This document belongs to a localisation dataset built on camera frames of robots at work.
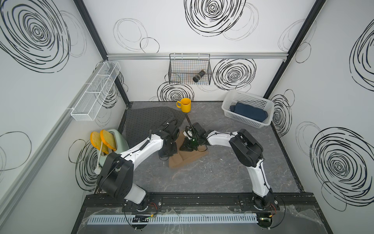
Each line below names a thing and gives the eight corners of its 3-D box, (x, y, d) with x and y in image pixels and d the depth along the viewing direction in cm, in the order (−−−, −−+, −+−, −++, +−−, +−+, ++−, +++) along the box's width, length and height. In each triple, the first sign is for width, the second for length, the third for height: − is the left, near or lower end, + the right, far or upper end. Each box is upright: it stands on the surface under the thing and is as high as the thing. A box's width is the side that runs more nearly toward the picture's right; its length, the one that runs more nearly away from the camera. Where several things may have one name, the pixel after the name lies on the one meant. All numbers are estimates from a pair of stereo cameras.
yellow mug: (177, 113, 115) (176, 105, 108) (177, 105, 120) (176, 98, 114) (190, 113, 115) (190, 105, 108) (190, 106, 121) (190, 98, 114)
